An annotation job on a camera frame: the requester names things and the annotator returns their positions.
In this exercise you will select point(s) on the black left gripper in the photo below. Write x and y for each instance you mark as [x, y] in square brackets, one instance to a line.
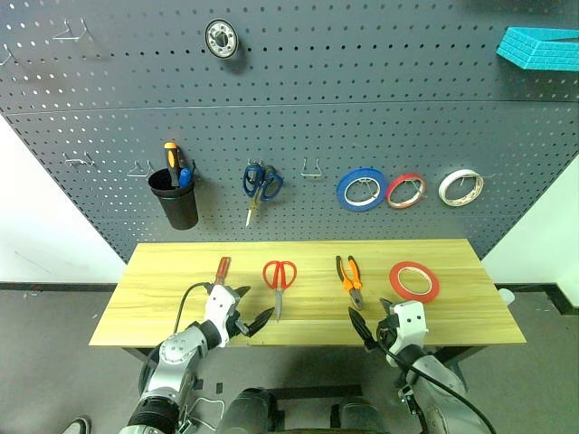
[237, 323]

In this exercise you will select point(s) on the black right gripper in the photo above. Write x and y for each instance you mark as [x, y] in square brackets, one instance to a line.
[386, 332]

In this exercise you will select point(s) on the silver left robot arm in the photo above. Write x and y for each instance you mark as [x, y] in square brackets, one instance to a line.
[174, 357]

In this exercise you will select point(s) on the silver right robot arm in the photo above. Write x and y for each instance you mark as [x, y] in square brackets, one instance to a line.
[436, 409]

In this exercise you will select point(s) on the orange black pliers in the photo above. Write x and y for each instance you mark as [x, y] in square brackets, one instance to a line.
[353, 291]

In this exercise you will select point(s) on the large red tape roll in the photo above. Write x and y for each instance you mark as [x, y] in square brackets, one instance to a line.
[414, 296]

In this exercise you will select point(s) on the dark rounded shape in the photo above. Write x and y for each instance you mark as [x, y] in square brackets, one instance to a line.
[249, 416]
[362, 420]

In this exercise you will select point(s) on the blue tape roll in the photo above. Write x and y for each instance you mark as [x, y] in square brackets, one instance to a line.
[357, 207]

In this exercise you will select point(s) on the black plastic cup holder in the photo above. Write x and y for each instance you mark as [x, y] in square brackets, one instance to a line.
[181, 212]

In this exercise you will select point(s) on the small red tape roll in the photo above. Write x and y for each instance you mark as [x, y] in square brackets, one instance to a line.
[388, 192]

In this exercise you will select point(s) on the small white plastic object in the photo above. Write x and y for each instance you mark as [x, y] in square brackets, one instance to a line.
[506, 296]

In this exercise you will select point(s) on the white tape roll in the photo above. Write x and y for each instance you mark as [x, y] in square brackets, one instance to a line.
[443, 187]

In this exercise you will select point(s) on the orange black screwdriver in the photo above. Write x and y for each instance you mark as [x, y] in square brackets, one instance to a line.
[171, 160]

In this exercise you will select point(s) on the grey black sneaker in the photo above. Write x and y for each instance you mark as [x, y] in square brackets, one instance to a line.
[77, 427]

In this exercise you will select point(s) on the grey metal pegboard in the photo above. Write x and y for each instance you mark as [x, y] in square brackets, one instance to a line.
[316, 90]

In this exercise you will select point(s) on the round metal filter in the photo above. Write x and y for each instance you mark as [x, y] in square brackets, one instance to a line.
[212, 40]

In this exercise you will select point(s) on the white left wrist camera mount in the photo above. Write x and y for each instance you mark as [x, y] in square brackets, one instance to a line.
[219, 307]

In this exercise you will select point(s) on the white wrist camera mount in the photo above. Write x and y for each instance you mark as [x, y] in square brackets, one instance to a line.
[219, 307]
[409, 325]

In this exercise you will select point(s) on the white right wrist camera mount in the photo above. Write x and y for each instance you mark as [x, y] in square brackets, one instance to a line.
[409, 325]

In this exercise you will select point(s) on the black metal table frame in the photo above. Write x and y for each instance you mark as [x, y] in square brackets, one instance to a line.
[289, 349]

